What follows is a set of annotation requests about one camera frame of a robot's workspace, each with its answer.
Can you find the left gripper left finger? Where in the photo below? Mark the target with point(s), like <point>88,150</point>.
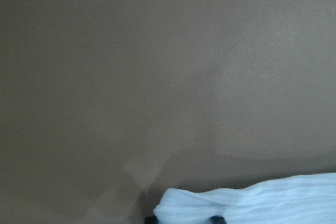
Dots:
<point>151,220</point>

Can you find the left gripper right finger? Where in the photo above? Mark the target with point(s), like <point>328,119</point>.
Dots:
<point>217,220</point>

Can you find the light blue button-up shirt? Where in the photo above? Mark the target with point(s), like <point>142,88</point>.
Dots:
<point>295,199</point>

